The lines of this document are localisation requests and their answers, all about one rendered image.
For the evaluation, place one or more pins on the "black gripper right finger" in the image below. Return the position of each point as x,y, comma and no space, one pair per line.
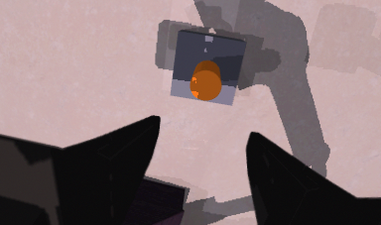
287,192

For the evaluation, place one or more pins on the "orange cylinder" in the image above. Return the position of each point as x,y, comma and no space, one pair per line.
205,83

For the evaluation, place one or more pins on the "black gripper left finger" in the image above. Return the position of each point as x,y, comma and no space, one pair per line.
90,183

